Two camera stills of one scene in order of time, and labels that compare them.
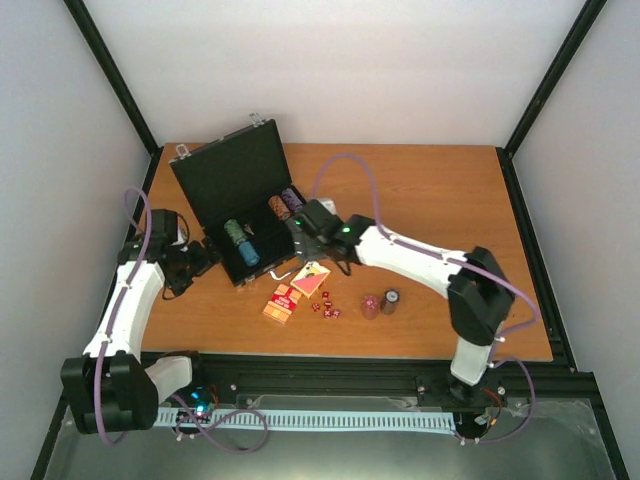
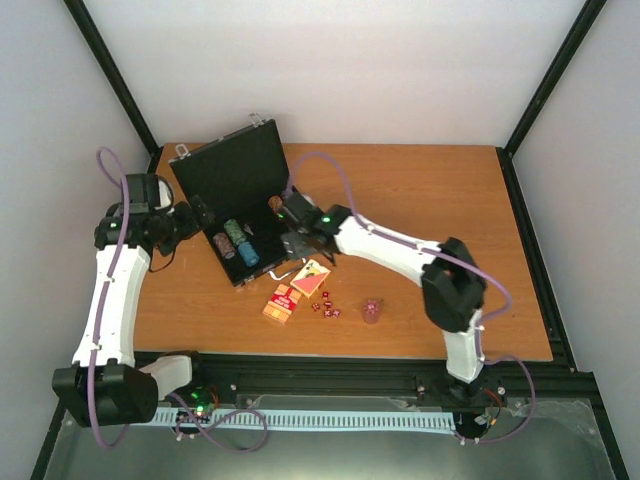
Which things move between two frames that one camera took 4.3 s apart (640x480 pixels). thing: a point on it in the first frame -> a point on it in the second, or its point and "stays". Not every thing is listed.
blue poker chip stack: [248, 253] stays
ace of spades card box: [309, 278] stays
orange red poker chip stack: [280, 207] stays
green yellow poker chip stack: [234, 231] stays
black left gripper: [203, 261] -> [205, 215]
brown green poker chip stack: [391, 297] -> [224, 244]
